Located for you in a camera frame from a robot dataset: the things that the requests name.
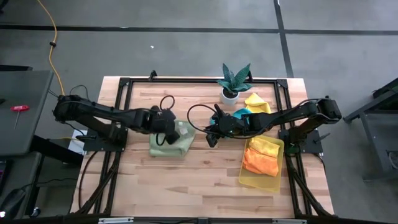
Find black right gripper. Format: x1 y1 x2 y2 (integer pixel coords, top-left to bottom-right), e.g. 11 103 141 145
206 103 250 149

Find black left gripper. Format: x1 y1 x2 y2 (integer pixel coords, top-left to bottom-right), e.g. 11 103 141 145
144 105 182 146

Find light green microfiber towel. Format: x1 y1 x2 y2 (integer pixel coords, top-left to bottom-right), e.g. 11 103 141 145
149 119 197 158

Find yellow microfiber towel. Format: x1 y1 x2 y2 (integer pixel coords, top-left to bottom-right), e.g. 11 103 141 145
244 92 272 114
248 136 281 159

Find orange microfiber towel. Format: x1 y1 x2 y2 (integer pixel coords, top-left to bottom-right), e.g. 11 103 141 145
242 147 280 178

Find yellow translucent plastic bin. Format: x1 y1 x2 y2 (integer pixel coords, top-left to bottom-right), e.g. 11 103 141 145
238 134 285 193

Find teal microfiber towel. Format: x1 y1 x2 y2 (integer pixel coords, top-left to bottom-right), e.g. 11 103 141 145
209 107 253 126

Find snake plant in white pot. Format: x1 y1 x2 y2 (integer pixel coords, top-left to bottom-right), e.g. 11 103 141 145
216 63 254 106

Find grey side table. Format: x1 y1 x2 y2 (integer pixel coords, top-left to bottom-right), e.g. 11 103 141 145
0 70 54 157

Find black metal bench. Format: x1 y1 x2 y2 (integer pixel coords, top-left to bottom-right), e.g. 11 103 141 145
341 77 398 183

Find black device with indicator light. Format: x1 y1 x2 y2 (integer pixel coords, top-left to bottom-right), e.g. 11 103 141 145
0 187 28 220

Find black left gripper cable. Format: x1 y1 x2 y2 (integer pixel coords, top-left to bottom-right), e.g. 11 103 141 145
159 94 176 111

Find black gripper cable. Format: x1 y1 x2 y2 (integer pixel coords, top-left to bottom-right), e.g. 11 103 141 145
159 94 176 111
187 103 218 139

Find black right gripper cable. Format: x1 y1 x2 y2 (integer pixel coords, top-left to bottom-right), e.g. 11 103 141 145
187 103 218 139

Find black aluminium table frame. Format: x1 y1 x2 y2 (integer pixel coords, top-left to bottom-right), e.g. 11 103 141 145
70 70 335 218

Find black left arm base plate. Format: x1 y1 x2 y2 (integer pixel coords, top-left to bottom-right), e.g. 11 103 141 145
81 129 126 152

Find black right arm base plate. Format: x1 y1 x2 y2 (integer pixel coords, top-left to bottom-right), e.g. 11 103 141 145
278 129 331 156

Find thin black floor cable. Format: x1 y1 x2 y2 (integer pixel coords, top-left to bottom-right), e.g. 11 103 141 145
68 84 98 107

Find silver metal bracket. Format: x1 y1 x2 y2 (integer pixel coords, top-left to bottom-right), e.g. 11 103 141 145
98 217 134 224
272 218 308 224

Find yellow extension cable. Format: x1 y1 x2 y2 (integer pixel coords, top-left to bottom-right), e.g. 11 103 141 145
36 0 65 96

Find red-handled hex key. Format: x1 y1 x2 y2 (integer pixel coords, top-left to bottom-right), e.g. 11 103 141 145
9 105 30 130

